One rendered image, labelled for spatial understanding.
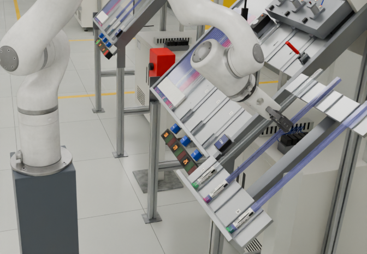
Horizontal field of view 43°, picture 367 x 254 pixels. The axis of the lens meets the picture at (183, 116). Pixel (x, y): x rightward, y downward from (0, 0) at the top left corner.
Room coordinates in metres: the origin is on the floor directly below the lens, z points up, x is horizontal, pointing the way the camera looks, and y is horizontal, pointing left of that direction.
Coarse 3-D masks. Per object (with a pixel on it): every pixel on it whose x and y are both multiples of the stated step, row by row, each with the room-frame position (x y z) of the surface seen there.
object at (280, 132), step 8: (336, 80) 1.25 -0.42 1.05; (328, 88) 1.24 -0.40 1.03; (320, 96) 1.23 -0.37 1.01; (312, 104) 1.22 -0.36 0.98; (304, 112) 1.21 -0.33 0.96; (296, 120) 1.20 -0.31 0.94; (280, 128) 1.20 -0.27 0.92; (272, 136) 1.19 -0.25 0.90; (280, 136) 1.18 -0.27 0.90; (264, 144) 1.17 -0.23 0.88; (256, 152) 1.16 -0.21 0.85; (248, 160) 1.15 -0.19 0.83; (240, 168) 1.14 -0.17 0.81; (232, 176) 1.13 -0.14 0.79; (208, 200) 1.10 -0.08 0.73
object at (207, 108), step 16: (192, 96) 1.74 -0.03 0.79; (208, 96) 1.67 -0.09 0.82; (224, 96) 1.61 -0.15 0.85; (176, 112) 1.72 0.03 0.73; (192, 112) 1.64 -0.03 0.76; (208, 112) 1.59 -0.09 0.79; (224, 112) 1.53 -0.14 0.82; (240, 112) 1.48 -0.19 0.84; (192, 128) 1.56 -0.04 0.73; (208, 128) 1.51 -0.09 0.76; (224, 128) 1.45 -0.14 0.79; (208, 144) 1.43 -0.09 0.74
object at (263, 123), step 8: (320, 72) 1.32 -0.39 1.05; (312, 80) 1.31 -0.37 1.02; (304, 88) 1.30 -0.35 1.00; (296, 96) 1.29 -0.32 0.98; (280, 104) 1.29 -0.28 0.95; (264, 120) 1.26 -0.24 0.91; (256, 128) 1.25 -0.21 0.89; (248, 136) 1.24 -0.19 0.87; (240, 144) 1.23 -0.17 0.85; (232, 152) 1.22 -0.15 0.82; (224, 160) 1.21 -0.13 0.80; (216, 168) 1.20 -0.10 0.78; (200, 184) 1.18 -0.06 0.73
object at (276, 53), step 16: (256, 0) 2.04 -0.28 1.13; (272, 0) 1.96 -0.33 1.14; (256, 16) 1.93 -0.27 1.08; (352, 16) 1.54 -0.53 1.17; (272, 32) 1.76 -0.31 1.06; (288, 32) 1.69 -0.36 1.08; (304, 32) 1.63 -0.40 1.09; (272, 48) 1.67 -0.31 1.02; (288, 48) 1.61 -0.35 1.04; (304, 48) 1.56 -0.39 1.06; (320, 48) 1.51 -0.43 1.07; (272, 64) 1.59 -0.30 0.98; (288, 64) 1.53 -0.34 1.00
